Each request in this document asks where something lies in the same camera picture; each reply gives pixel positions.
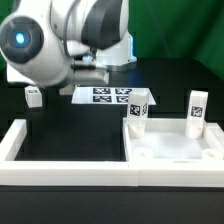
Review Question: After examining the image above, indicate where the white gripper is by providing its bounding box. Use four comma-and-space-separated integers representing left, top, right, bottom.
58, 56, 110, 96

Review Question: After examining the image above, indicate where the white square table top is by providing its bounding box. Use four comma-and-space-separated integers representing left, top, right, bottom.
123, 118, 224, 163

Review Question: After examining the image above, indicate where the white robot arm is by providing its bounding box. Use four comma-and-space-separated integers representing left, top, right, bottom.
0, 0, 136, 90

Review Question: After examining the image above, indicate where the white U-shaped fence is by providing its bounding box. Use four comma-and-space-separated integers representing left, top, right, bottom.
0, 119, 224, 187

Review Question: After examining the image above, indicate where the white marker base plate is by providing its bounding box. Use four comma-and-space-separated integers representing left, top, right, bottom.
71, 85, 158, 106

